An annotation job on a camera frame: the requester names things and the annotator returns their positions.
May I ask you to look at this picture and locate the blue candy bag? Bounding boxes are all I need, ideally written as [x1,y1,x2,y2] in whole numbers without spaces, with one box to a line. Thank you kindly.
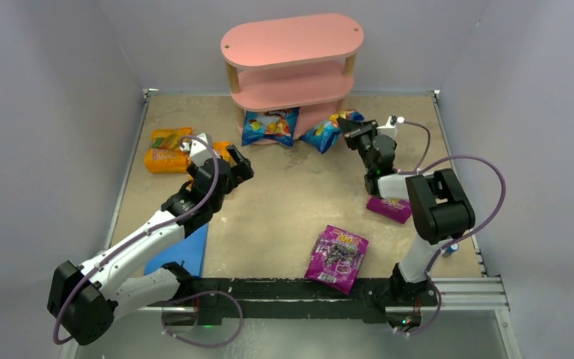
[241,107,300,147]
[298,109,364,154]

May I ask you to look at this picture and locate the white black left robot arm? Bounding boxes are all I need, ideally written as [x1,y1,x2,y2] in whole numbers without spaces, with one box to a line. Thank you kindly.
[47,140,254,346]

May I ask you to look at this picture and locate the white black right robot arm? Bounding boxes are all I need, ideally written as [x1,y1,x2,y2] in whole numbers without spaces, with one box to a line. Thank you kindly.
[337,115,475,299]

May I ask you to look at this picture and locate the orange candy bag near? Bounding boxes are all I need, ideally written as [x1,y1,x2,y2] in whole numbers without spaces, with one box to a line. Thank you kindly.
[188,140,231,167]

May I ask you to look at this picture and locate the orange candy bag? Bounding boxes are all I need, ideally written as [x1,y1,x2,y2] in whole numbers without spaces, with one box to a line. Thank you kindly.
[143,127,193,174]
[188,140,231,167]

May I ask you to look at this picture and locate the orange candy bag far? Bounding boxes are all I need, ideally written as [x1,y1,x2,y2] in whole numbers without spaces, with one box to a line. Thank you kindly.
[143,127,193,174]

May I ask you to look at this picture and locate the purple candy bag right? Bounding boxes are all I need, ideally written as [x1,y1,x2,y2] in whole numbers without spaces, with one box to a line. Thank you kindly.
[366,196,412,224]

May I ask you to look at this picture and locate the purple candy bag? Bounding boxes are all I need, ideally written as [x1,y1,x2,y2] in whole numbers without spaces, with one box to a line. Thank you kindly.
[366,196,412,224]
[304,225,369,295]

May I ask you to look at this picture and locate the pink three-tier shelf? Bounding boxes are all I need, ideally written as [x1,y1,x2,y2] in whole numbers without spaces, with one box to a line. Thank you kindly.
[220,13,365,137]

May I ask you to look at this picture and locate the purple candy bag front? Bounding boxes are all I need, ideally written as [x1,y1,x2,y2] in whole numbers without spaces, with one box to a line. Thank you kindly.
[304,225,369,295]

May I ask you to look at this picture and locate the blue foam pad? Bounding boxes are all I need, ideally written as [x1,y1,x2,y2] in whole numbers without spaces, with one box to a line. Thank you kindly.
[143,224,209,277]

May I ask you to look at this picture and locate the small blue bottle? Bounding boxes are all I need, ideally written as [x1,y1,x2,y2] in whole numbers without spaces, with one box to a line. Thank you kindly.
[442,243,460,258]

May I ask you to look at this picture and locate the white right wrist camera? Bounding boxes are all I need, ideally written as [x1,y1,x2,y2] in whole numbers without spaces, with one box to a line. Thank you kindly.
[377,115,405,140]

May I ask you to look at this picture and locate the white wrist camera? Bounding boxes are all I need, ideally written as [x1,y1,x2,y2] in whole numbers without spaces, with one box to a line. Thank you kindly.
[377,115,405,140]
[179,133,213,167]

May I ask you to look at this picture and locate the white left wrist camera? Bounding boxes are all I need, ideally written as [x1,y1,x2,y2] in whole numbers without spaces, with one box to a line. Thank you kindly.
[179,133,213,167]

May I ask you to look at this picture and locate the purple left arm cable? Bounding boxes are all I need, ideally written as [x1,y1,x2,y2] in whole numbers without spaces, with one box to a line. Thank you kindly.
[52,135,220,346]

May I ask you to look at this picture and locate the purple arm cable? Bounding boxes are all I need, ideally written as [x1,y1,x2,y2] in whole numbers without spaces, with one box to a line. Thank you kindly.
[395,120,507,338]
[52,135,220,346]

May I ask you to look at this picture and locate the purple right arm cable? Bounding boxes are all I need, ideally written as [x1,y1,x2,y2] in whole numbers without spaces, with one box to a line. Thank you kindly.
[395,120,507,338]

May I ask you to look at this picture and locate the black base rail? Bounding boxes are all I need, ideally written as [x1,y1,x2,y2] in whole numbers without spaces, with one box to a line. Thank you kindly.
[178,278,437,325]

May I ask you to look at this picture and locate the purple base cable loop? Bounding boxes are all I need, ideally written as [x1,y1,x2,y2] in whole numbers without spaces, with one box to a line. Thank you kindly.
[160,289,245,349]

